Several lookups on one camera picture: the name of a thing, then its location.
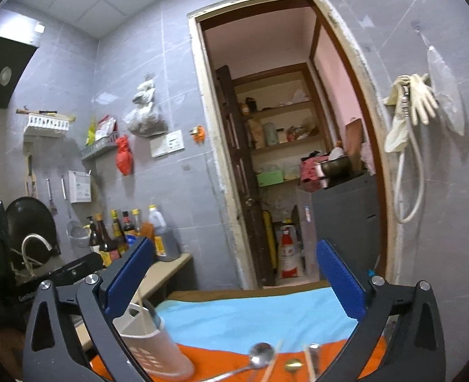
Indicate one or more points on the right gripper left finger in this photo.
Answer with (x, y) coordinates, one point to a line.
(52, 349)

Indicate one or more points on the wooden cutting board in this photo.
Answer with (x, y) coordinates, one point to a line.
(353, 143)

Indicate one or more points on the orange cloth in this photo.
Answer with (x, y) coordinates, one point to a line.
(209, 363)

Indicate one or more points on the steel utensil handle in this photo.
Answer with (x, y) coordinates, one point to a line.
(312, 358)

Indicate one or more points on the large soy sauce jug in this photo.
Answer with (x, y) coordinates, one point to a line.
(164, 241)

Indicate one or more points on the red plastic bag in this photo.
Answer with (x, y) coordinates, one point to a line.
(124, 156)

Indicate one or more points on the white plastic utensil holder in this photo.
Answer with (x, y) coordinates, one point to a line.
(155, 351)

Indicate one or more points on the white rubber gloves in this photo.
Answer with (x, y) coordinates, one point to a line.
(414, 103)

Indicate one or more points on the small gold spoon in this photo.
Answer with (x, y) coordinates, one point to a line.
(293, 365)

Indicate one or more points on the steel spoon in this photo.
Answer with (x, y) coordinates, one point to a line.
(259, 357)

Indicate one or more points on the black wok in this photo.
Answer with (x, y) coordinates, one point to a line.
(28, 215)

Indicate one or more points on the red white fire extinguisher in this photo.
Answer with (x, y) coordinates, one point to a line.
(288, 259)

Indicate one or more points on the grey cabinet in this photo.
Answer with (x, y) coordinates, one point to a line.
(347, 216)

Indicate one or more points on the dark sauce bottle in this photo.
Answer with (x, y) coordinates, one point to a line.
(108, 247)

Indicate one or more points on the hanging clear plastic bag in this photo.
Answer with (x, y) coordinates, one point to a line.
(446, 91)

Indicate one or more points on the white wall socket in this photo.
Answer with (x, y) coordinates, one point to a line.
(165, 144)

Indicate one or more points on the brown spice packet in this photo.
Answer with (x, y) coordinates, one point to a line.
(147, 230)

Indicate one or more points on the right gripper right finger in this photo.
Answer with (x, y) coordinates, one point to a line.
(416, 350)

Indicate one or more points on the light blue cloth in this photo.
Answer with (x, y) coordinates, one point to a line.
(235, 324)

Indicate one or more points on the black bowl on cabinet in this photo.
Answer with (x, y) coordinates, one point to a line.
(334, 168)

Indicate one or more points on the grey bag on wall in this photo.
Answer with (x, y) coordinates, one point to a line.
(146, 118)

